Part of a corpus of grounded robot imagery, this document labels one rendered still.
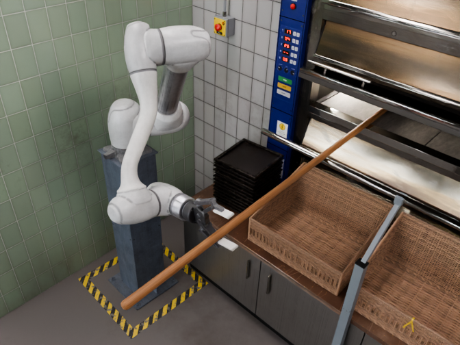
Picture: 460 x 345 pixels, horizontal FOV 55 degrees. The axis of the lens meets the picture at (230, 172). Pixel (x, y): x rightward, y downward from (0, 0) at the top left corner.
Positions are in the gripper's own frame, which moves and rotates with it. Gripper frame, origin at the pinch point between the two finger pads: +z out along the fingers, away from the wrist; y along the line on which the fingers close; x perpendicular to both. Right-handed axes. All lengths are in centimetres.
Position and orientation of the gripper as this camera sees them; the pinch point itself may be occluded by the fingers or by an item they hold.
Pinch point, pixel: (231, 231)
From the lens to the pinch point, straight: 147.3
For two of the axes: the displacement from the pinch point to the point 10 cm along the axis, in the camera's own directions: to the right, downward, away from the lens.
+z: 7.3, 2.9, -6.2
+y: 1.0, 8.4, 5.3
